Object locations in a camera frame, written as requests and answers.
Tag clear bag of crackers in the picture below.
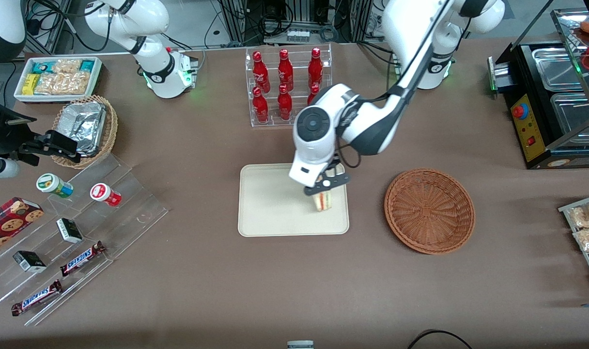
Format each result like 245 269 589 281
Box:
52 59 82 74
33 72 92 95

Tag red cookie box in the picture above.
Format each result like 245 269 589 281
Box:
0 197 45 257

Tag clear acrylic stepped display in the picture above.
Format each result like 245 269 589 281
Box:
0 154 169 326

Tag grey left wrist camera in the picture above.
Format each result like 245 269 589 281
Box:
303 174 351 196

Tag grey wire rack tray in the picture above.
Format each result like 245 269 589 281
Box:
558 193 589 296

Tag black yellow food warmer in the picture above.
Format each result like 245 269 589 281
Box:
487 7 589 170

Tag Snickers chocolate bar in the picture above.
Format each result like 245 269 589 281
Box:
11 280 63 317
60 241 106 277

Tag black cable loop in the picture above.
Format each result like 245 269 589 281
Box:
407 330 474 349

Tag red lidded yogurt cup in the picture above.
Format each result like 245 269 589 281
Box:
90 183 122 207

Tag clear acrylic bottle rack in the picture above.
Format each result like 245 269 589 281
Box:
245 44 333 127

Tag aluminium frame rack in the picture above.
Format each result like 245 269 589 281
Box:
219 0 372 44

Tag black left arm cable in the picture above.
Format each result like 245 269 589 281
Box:
334 0 452 169

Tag triangular sandwich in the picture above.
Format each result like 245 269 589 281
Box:
312 190 335 212

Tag small black box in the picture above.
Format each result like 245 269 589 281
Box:
56 218 83 244
13 250 47 273

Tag round brown wicker basket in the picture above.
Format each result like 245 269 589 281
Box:
384 168 476 255

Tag aluminium foil tray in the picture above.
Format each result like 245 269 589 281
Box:
57 102 107 157

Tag white plastic snack bin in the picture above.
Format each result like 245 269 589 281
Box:
14 56 103 103

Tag cream rectangular tray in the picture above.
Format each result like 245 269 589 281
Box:
238 163 350 238

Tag tan wicker basket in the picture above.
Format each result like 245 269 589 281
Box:
51 95 118 169

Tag green lidded yogurt cup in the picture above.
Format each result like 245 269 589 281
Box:
36 173 74 199

